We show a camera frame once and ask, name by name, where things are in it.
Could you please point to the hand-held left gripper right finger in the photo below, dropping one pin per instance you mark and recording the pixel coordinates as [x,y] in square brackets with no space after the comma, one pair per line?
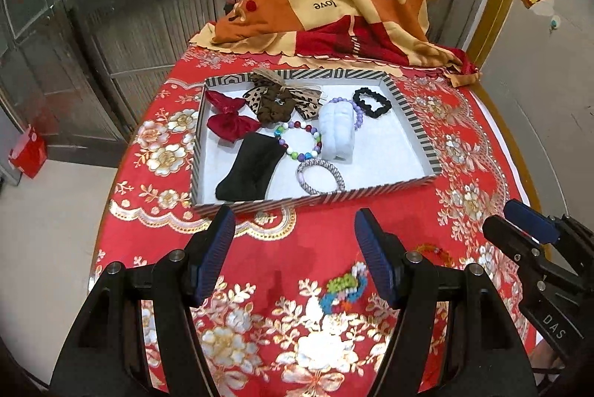
[376,258]

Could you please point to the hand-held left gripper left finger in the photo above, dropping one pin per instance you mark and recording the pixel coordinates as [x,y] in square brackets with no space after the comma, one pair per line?
[213,258]

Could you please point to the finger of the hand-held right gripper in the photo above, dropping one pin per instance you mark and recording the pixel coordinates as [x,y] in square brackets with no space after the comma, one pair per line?
[531,220]
[510,241]

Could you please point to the striped tray box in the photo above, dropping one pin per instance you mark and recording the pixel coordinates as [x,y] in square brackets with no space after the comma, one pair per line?
[385,156]

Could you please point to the pale blue fuzzy hair band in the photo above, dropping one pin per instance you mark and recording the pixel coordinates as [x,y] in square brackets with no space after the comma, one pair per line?
[336,132]

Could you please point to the red velvet bow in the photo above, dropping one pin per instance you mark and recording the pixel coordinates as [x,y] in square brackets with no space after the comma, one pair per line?
[229,123]

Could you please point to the brown scrunchie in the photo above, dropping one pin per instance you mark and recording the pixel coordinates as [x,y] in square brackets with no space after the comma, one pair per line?
[269,110]

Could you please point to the black scrunchie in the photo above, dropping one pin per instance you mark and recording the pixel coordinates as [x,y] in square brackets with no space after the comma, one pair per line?
[359,98]

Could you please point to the leopard burlap bow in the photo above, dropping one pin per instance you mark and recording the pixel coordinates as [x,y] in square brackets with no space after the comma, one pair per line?
[254,94]

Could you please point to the red floral tablecloth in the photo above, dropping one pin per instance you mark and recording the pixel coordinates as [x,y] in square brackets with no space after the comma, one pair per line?
[325,239]

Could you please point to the black velvet cloth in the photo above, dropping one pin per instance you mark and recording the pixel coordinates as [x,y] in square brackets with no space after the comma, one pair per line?
[246,174]

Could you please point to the red gift bag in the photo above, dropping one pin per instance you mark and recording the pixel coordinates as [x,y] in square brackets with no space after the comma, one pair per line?
[28,151]

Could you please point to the steel door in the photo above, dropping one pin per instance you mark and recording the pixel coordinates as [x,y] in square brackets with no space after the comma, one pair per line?
[116,30]

